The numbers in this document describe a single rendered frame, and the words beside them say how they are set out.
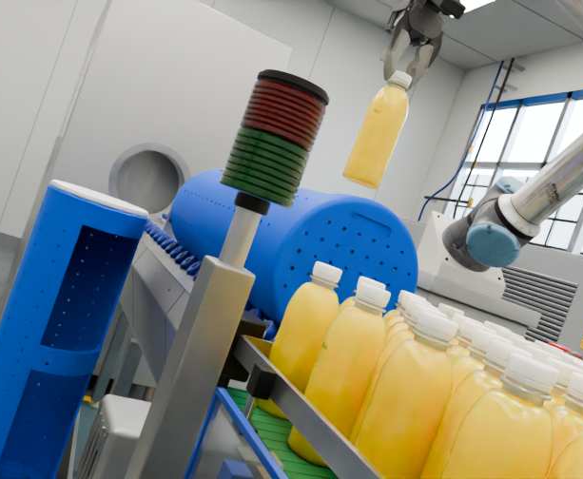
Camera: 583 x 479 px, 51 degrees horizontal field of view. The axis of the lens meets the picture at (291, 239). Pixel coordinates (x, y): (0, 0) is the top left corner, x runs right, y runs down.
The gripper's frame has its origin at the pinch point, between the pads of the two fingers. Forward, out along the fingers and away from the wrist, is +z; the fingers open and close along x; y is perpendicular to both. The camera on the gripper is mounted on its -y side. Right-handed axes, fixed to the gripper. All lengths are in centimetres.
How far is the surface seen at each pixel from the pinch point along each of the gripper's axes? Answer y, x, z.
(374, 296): -41, 13, 35
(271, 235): -4.2, 13.8, 34.9
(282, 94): -56, 37, 21
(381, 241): -9.5, -3.7, 29.0
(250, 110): -54, 38, 23
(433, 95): 493, -289, -142
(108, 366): 184, -5, 131
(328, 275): -28.5, 13.2, 35.9
